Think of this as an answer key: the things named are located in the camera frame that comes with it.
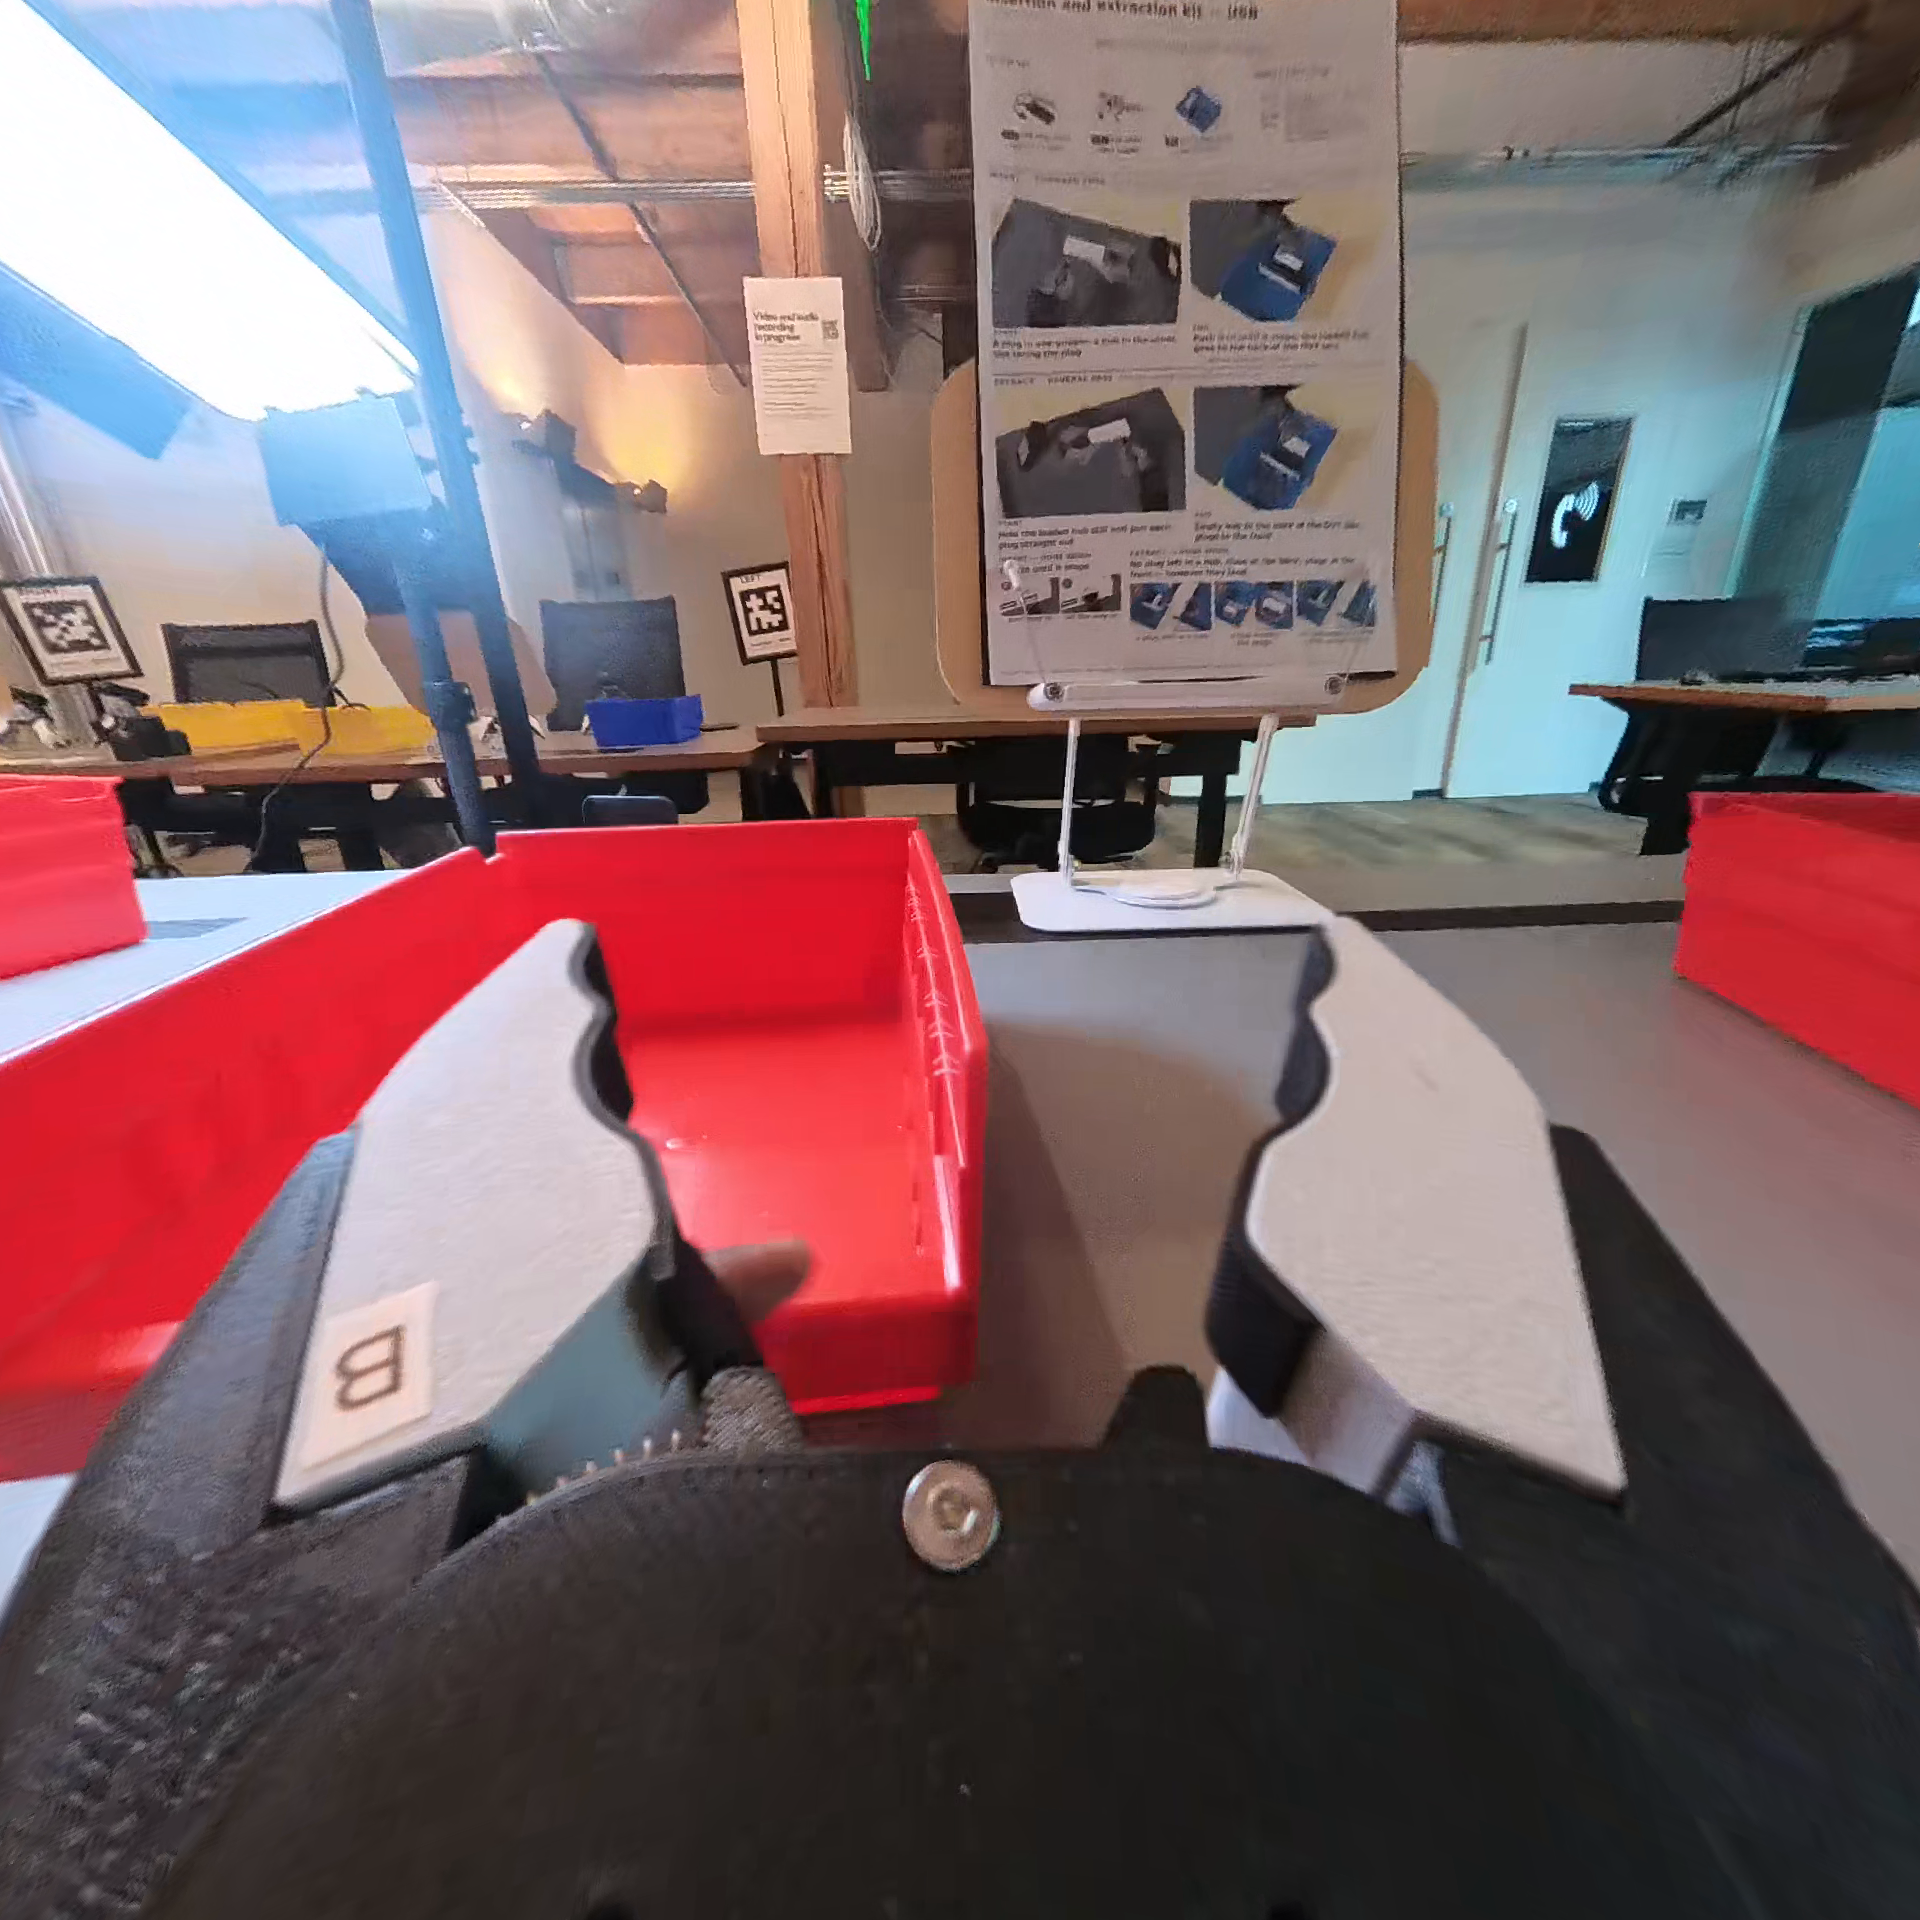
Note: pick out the green exit sign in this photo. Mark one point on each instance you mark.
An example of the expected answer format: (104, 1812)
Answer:
(864, 39)

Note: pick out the instruction poster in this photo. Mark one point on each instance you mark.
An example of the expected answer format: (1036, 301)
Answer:
(1187, 451)

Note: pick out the red plastic bin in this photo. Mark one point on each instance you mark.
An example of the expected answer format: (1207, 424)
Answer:
(812, 1171)
(1800, 932)
(61, 885)

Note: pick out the black phone icon sign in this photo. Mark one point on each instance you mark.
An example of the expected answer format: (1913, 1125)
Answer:
(1574, 504)

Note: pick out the yellow plastic bin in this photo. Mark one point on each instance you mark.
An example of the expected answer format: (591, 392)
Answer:
(301, 731)

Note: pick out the fiducial tag sign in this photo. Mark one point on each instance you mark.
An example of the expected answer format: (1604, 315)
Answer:
(65, 631)
(761, 609)

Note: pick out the tall black pole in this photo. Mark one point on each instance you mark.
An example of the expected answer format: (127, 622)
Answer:
(436, 451)

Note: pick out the plywood poster board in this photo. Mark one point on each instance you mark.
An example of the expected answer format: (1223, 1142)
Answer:
(962, 525)

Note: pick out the white paper notice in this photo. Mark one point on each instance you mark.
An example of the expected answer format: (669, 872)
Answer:
(796, 367)

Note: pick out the blue plastic bin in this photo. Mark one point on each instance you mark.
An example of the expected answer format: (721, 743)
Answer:
(645, 720)

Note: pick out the led light panel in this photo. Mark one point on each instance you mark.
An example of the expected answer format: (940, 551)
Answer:
(150, 241)

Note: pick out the person's left hand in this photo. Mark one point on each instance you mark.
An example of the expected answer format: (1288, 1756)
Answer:
(761, 1278)

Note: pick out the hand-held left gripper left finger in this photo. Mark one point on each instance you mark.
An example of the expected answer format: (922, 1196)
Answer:
(481, 1201)

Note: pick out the wooden office desk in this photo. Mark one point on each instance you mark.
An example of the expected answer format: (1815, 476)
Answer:
(1724, 694)
(660, 746)

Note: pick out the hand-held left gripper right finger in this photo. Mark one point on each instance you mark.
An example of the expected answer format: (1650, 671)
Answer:
(1425, 1201)

